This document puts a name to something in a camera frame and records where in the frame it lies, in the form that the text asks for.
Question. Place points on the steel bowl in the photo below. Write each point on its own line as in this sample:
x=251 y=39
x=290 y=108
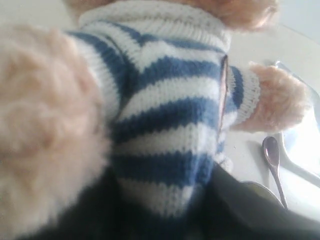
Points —
x=263 y=192

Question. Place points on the tan teddy bear striped sweater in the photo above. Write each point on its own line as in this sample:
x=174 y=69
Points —
x=115 y=131

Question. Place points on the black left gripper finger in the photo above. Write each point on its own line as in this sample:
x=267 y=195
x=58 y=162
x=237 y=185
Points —
x=229 y=210

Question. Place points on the white plastic tray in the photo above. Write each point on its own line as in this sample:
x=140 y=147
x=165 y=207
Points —
x=301 y=143

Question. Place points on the dark red wooden spoon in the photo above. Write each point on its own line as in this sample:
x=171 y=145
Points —
x=271 y=151

